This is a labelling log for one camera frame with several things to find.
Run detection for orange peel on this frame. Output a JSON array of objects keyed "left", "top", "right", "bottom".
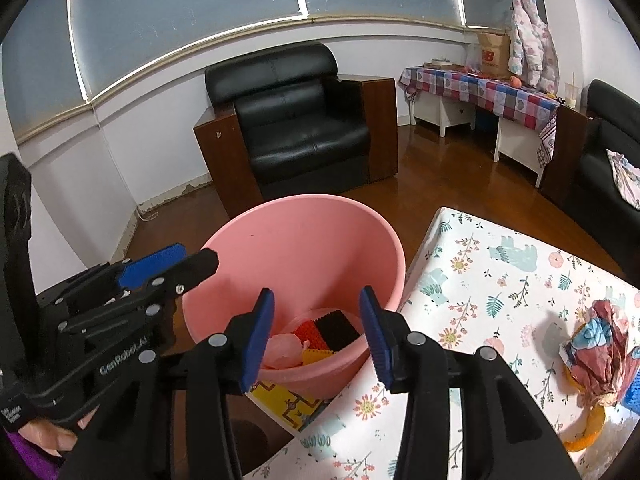
[{"left": 563, "top": 366, "right": 605, "bottom": 453}]

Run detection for pink plastic trash bucket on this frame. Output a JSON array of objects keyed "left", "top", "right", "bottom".
[{"left": 181, "top": 193, "right": 407, "bottom": 401}]

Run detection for brown paper bag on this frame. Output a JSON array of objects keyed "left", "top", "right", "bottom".
[{"left": 477, "top": 32, "right": 511, "bottom": 80}]

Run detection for right black leather armchair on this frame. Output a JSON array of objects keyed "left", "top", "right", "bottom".
[{"left": 540, "top": 79, "right": 639, "bottom": 286}]

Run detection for blue foam net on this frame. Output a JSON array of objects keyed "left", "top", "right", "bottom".
[{"left": 622, "top": 370, "right": 640, "bottom": 415}]

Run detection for black leather armchair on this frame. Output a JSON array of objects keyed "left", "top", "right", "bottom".
[
  {"left": 540, "top": 79, "right": 639, "bottom": 286},
  {"left": 193, "top": 42, "right": 399, "bottom": 218}
]

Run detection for white plastic bag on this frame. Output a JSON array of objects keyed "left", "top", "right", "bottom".
[{"left": 262, "top": 334, "right": 309, "bottom": 370}]

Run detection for white desk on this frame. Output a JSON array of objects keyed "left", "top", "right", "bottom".
[{"left": 408, "top": 92, "right": 544, "bottom": 188}]

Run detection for cloth on armchair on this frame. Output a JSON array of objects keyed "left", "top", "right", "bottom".
[{"left": 606, "top": 150, "right": 640, "bottom": 210}]

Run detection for yellow box under table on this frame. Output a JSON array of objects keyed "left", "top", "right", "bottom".
[{"left": 246, "top": 382, "right": 329, "bottom": 436}]

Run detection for yellow foam net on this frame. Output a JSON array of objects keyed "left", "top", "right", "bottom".
[{"left": 302, "top": 348, "right": 334, "bottom": 366}]

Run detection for plaid tablecloth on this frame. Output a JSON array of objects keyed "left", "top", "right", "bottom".
[{"left": 399, "top": 67, "right": 560, "bottom": 167}]

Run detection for plastic cup with straw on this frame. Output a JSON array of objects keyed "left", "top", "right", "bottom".
[{"left": 564, "top": 74, "right": 580, "bottom": 110}]

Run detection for red foam net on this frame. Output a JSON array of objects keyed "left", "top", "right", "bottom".
[{"left": 293, "top": 320, "right": 330, "bottom": 350}]

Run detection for left black leather armchair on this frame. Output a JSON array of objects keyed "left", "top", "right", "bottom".
[{"left": 193, "top": 42, "right": 399, "bottom": 218}]

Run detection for orange fruit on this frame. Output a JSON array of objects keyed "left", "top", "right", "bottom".
[{"left": 509, "top": 75, "right": 522, "bottom": 89}]

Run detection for floral tablecloth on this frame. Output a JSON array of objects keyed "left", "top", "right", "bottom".
[{"left": 254, "top": 208, "right": 639, "bottom": 479}]

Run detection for left hand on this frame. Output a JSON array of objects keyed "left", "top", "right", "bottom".
[{"left": 18, "top": 408, "right": 99, "bottom": 457}]

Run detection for hanging floral jacket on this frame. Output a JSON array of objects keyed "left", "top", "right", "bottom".
[{"left": 508, "top": 0, "right": 560, "bottom": 94}]

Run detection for crumpled red paper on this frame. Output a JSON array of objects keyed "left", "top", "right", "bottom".
[{"left": 559, "top": 299, "right": 639, "bottom": 406}]

